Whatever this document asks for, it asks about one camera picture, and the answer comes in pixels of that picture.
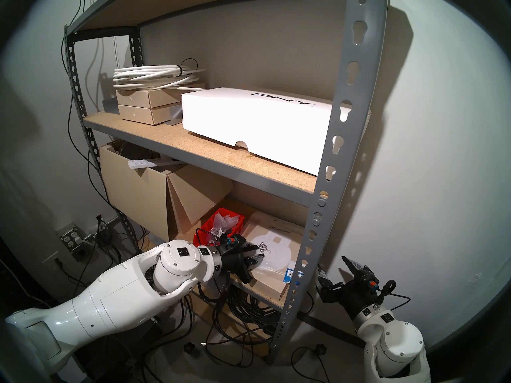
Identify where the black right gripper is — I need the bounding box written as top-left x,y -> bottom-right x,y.
317,256 -> 380,319

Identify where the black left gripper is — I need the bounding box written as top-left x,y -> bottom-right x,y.
215,234 -> 265,284

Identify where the grey metal rack shelf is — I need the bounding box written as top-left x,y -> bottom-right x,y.
64,0 -> 390,365

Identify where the flat beige wrapped box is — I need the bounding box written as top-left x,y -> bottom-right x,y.
234,211 -> 306,303

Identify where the red plastic bin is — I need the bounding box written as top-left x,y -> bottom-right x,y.
194,208 -> 245,247

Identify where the clear plastic bag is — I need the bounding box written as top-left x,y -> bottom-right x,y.
212,215 -> 240,237

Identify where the black floor strip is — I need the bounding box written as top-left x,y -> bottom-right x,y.
297,310 -> 366,349

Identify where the open brown cardboard box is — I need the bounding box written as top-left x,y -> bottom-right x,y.
99,141 -> 234,243

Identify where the white PNY box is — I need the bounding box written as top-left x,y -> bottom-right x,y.
182,87 -> 372,176

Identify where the black power adapter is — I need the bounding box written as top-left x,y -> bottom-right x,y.
96,215 -> 116,247

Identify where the black floor box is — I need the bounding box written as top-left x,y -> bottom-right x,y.
76,318 -> 160,383

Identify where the small beige box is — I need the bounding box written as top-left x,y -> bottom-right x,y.
116,83 -> 206,109
118,103 -> 182,126

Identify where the black cable coil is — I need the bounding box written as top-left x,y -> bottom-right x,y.
212,284 -> 304,347

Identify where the grey wall power outlet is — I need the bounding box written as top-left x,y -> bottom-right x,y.
59,223 -> 86,251

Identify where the coiled white cable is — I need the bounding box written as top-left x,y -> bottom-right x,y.
113,58 -> 205,91

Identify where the black hanging cable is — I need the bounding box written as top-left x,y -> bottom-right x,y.
61,39 -> 120,219

